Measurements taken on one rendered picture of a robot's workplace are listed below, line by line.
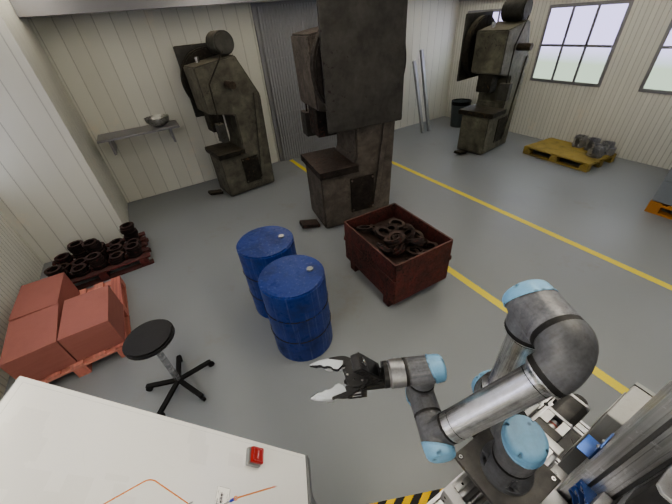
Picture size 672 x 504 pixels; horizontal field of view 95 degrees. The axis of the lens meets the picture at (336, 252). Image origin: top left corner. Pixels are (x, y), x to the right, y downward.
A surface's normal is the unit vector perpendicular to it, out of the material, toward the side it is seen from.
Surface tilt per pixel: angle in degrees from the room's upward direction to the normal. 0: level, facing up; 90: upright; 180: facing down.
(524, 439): 7
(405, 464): 0
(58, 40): 90
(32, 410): 53
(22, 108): 90
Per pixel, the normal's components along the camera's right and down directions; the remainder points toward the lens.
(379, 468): -0.07, -0.79
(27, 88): 0.51, 0.49
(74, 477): 0.74, -0.59
